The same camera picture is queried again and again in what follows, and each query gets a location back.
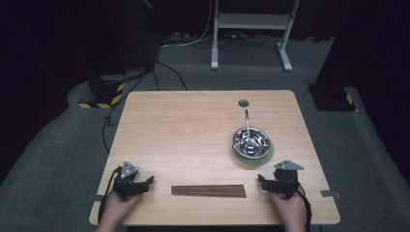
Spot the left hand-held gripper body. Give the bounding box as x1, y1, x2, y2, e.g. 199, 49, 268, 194
112, 159, 147, 201

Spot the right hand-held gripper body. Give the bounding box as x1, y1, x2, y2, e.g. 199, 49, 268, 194
269, 159, 306, 199

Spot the shiny steel bowl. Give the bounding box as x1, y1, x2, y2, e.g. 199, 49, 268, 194
232, 126, 271, 160

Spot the row of brown chopsticks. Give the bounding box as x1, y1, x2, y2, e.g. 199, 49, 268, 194
170, 184, 248, 199

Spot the person's right hand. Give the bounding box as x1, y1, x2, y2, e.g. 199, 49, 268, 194
270, 192, 308, 225

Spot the person's left hand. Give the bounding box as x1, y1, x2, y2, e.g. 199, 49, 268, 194
101, 192, 143, 226

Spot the grey tape piece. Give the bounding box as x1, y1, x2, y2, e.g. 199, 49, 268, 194
86, 193, 106, 203
320, 189, 342, 199

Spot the steel spoon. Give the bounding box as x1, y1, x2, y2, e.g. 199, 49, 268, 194
242, 109, 259, 156

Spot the black yellow striped stand base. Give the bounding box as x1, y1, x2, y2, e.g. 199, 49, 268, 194
77, 74, 127, 109
307, 83, 358, 113

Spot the power strip with plugs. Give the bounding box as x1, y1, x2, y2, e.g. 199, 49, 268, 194
161, 31, 196, 45

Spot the white metal stand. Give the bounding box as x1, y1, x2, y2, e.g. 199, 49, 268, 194
210, 0, 301, 73

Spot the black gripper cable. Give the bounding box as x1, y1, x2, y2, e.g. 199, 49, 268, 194
295, 182, 312, 232
97, 166, 124, 224

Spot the black floor cable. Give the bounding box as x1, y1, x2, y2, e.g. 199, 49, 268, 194
102, 59, 189, 153

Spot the black cable tangle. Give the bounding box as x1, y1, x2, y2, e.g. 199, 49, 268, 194
218, 31, 282, 52

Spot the white cable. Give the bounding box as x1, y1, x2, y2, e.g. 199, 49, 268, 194
159, 0, 216, 49

